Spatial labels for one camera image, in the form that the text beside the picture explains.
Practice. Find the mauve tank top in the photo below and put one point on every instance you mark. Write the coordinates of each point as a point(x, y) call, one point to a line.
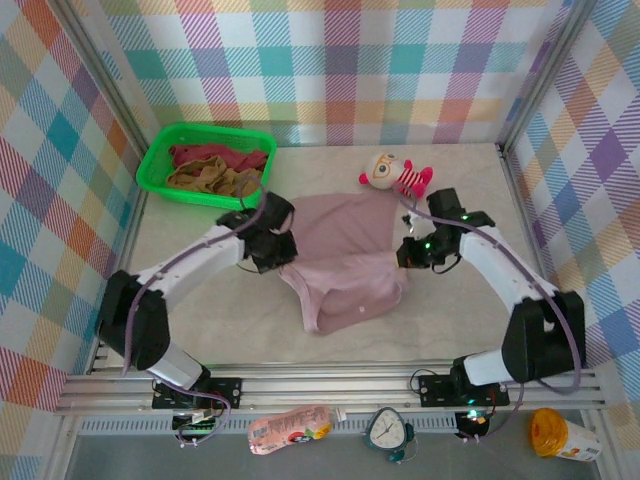
point(345, 225)

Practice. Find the tan tank top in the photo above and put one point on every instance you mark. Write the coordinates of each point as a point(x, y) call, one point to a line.
point(200, 177)

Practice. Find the maroon tank top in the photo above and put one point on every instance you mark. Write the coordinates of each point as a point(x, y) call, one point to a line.
point(200, 152)

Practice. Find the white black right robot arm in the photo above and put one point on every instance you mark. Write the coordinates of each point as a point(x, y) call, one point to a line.
point(500, 275)

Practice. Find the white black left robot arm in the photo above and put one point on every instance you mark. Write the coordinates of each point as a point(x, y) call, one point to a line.
point(210, 262)

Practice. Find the plush doll with glasses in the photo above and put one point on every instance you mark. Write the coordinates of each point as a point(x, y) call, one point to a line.
point(382, 172)

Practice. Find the green plastic basket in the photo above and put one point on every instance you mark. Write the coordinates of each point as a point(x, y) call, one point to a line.
point(155, 170)

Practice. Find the small controller board with led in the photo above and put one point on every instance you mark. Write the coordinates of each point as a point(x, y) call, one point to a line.
point(475, 420)

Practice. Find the pink snack pouch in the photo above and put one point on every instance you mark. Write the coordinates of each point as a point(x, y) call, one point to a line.
point(290, 430)

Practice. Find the green circuit board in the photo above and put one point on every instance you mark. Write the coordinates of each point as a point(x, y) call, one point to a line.
point(197, 427)

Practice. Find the teal alarm clock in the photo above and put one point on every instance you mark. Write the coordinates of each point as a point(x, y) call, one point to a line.
point(385, 430)

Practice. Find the cup with orange lid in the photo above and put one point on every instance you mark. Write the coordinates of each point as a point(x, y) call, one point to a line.
point(555, 432)

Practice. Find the aluminium side rail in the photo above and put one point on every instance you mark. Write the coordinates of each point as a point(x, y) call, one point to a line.
point(520, 200)
point(133, 225)

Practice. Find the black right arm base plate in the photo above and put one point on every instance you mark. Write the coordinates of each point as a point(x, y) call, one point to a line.
point(435, 390)

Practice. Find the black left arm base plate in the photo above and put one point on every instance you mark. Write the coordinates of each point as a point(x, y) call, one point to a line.
point(227, 390)

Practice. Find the long aluminium frame rail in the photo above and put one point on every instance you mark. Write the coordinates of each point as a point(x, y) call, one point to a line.
point(325, 387)

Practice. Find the aluminium corner post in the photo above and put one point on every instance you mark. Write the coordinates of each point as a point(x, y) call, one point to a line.
point(102, 65)
point(547, 65)

